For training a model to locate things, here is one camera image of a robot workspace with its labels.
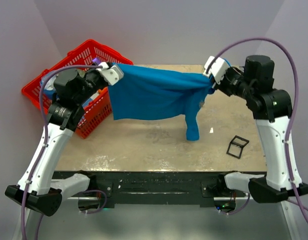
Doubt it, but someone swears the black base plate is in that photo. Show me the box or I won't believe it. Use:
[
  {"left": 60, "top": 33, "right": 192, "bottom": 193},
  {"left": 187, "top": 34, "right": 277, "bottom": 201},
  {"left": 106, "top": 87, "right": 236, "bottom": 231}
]
[{"left": 52, "top": 171, "right": 247, "bottom": 209}]

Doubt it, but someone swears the purple cable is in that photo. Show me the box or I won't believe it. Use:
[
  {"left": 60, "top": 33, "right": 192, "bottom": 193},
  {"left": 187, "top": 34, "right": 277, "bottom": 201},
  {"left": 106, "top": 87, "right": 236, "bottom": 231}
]
[
  {"left": 20, "top": 64, "right": 107, "bottom": 240},
  {"left": 205, "top": 37, "right": 308, "bottom": 216}
]

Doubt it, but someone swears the red plastic basket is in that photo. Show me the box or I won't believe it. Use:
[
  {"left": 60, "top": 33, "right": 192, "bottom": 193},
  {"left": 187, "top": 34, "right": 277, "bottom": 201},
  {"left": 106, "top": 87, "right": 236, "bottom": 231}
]
[{"left": 22, "top": 39, "right": 133, "bottom": 139}]

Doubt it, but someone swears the purple box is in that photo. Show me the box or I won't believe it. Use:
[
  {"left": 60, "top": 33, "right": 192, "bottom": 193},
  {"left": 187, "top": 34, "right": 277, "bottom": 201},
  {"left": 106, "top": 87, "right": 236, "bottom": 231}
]
[{"left": 93, "top": 57, "right": 101, "bottom": 65}]

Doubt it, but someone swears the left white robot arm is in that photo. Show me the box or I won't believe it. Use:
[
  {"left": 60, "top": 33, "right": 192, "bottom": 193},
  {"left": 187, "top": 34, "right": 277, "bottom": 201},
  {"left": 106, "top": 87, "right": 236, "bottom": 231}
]
[{"left": 5, "top": 66, "right": 108, "bottom": 217}]

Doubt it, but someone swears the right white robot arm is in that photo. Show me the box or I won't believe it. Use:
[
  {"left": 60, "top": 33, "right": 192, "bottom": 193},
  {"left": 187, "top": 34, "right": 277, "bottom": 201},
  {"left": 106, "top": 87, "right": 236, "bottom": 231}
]
[{"left": 207, "top": 55, "right": 308, "bottom": 203}]

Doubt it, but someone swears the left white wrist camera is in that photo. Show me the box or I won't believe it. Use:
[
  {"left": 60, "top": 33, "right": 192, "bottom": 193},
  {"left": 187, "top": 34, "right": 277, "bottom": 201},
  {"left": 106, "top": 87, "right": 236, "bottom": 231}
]
[{"left": 96, "top": 62, "right": 124, "bottom": 86}]

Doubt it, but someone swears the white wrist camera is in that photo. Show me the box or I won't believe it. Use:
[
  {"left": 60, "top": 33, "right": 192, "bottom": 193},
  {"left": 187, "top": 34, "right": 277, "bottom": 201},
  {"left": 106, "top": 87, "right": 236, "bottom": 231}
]
[
  {"left": 96, "top": 62, "right": 124, "bottom": 86},
  {"left": 203, "top": 56, "right": 231, "bottom": 85}
]

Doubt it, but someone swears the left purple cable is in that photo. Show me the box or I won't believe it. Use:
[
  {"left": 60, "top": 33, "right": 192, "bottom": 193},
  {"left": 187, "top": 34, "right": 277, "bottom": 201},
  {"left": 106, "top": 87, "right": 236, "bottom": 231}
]
[{"left": 20, "top": 64, "right": 107, "bottom": 240}]

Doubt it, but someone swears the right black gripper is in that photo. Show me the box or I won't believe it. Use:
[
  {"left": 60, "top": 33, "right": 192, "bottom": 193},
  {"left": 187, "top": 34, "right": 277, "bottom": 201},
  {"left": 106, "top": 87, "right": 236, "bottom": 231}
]
[{"left": 209, "top": 64, "right": 252, "bottom": 98}]

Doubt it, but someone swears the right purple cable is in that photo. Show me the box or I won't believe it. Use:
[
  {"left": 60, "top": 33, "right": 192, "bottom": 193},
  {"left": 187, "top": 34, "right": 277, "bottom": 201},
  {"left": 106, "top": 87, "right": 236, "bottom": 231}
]
[{"left": 205, "top": 37, "right": 308, "bottom": 216}]

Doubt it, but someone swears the black square frame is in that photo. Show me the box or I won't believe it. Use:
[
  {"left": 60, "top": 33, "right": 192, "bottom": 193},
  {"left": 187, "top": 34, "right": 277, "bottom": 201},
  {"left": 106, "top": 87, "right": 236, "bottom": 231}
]
[{"left": 226, "top": 135, "right": 250, "bottom": 159}]

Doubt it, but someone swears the blue garment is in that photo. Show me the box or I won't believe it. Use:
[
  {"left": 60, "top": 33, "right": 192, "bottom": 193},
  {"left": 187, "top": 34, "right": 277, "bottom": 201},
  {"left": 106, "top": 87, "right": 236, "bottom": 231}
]
[{"left": 108, "top": 63, "right": 215, "bottom": 141}]

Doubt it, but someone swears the blue white wrapped package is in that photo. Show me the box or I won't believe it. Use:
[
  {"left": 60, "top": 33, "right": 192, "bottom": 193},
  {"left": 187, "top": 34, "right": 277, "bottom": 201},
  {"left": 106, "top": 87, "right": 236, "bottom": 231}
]
[{"left": 40, "top": 75, "right": 56, "bottom": 100}]

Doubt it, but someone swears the blue white flat box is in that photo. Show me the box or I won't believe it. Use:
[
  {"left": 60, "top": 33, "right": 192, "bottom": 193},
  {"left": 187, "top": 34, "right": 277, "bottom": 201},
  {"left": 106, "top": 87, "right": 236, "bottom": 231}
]
[{"left": 83, "top": 90, "right": 101, "bottom": 109}]

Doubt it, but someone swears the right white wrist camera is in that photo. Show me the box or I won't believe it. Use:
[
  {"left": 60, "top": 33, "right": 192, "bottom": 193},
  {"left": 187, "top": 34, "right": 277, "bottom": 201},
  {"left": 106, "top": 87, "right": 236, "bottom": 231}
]
[{"left": 203, "top": 56, "right": 231, "bottom": 85}]

